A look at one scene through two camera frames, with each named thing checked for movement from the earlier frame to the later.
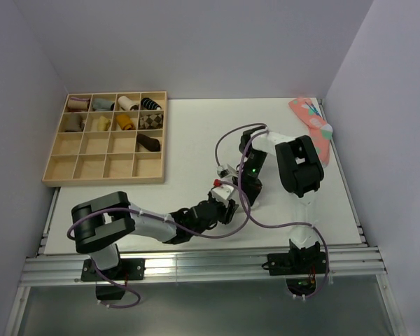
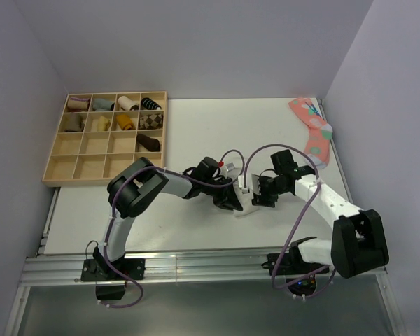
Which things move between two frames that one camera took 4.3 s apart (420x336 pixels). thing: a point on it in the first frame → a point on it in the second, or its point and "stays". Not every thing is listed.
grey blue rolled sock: (101, 104) stays
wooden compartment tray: (106, 138) stays
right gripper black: (251, 188) → (260, 198)
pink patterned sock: (320, 131) stays
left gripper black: (227, 212) → (227, 199)
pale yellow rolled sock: (103, 124) stays
